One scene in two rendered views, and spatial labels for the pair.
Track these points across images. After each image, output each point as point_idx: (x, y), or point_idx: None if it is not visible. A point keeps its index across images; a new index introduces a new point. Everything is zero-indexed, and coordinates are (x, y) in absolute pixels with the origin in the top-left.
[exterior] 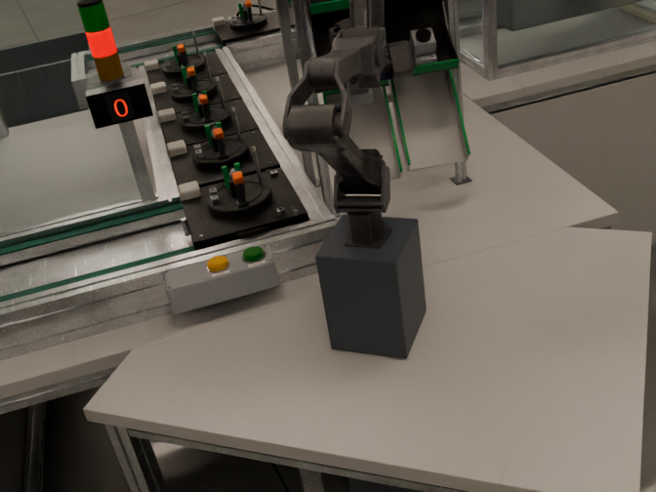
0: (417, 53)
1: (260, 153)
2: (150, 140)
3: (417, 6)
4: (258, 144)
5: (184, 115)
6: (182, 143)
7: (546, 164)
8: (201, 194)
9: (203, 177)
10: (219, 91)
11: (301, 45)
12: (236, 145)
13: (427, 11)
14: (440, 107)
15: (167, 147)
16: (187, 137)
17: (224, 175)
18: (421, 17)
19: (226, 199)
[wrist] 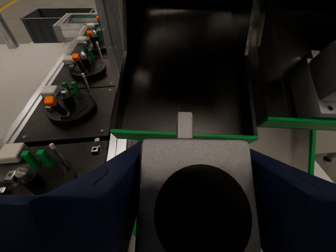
0: (334, 97)
1: (101, 115)
2: (49, 76)
3: (303, 1)
4: (105, 104)
5: (71, 64)
6: (53, 88)
7: (320, 174)
8: (22, 159)
9: (43, 132)
10: (98, 51)
11: (102, 23)
12: (85, 104)
13: (318, 11)
14: (278, 143)
15: (41, 90)
16: (68, 81)
17: (25, 160)
18: (308, 19)
19: (19, 192)
